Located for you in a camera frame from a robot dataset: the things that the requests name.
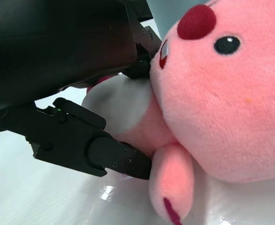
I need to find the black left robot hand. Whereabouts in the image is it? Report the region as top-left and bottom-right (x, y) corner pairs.
(0, 0), (163, 181)

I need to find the pink plush beaver doll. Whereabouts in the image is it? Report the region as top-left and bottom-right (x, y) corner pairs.
(81, 0), (275, 225)

